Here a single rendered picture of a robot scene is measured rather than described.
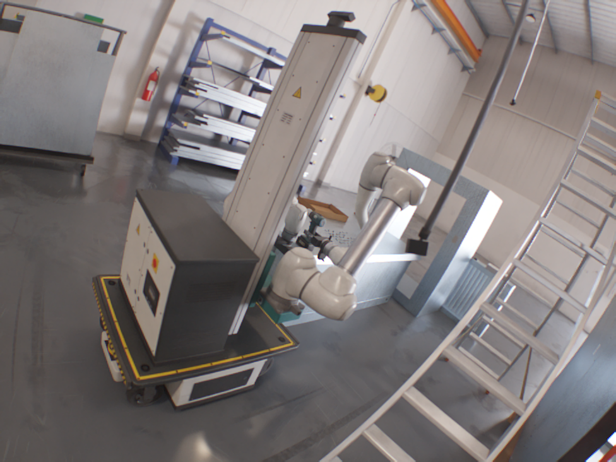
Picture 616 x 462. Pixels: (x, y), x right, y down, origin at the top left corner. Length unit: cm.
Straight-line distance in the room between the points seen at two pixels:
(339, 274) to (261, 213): 42
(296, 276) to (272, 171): 45
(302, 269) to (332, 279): 14
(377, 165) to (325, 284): 59
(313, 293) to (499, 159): 1079
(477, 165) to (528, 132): 222
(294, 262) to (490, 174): 1069
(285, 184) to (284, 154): 13
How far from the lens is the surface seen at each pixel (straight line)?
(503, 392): 136
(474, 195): 348
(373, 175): 152
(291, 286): 140
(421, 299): 365
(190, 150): 538
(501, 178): 1162
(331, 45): 137
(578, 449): 161
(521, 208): 1130
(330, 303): 134
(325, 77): 130
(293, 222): 184
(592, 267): 1111
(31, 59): 374
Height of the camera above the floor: 137
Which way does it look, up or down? 18 degrees down
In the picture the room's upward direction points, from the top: 25 degrees clockwise
